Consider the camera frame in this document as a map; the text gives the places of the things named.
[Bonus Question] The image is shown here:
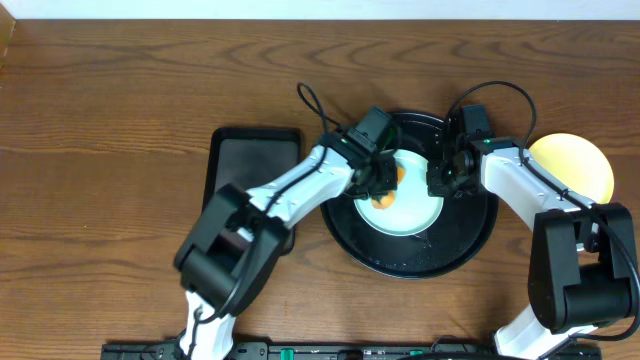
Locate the orange green scrub sponge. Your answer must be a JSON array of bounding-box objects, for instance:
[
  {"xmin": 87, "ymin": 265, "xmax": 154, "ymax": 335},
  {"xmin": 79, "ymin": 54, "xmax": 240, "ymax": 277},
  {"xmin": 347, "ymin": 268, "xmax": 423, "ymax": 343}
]
[{"xmin": 371, "ymin": 166, "xmax": 406, "ymax": 210}]

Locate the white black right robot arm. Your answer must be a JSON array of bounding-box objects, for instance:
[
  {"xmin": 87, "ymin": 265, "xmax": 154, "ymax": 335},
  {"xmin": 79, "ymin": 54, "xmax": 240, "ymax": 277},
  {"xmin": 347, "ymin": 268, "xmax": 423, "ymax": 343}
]
[{"xmin": 426, "ymin": 137, "xmax": 639, "ymax": 359}]

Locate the light green plate bottom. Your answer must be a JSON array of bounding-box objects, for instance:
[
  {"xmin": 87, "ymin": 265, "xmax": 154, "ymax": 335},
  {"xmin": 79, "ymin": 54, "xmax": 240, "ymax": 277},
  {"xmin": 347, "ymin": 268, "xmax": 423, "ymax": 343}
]
[{"xmin": 354, "ymin": 150, "xmax": 444, "ymax": 236}]

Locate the black rectangular tray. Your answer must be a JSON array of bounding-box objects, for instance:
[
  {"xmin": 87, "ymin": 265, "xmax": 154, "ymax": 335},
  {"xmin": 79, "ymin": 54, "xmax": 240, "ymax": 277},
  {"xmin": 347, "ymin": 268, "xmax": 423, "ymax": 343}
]
[{"xmin": 202, "ymin": 127, "xmax": 303, "ymax": 256}]

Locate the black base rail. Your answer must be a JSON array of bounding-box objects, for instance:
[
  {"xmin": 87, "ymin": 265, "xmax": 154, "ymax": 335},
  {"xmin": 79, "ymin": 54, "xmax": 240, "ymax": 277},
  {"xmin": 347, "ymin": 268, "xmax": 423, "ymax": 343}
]
[{"xmin": 99, "ymin": 341, "xmax": 601, "ymax": 360}]

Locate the yellow plate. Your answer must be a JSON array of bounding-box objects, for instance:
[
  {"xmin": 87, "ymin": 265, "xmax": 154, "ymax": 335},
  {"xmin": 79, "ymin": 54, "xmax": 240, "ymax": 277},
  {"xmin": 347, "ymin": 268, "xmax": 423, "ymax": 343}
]
[{"xmin": 529, "ymin": 133, "xmax": 615, "ymax": 204}]

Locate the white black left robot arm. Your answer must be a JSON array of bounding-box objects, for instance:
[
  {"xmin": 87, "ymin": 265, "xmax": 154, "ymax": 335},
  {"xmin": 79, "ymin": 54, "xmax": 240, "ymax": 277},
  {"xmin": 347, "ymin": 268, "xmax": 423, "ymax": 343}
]
[{"xmin": 174, "ymin": 129, "xmax": 399, "ymax": 359}]

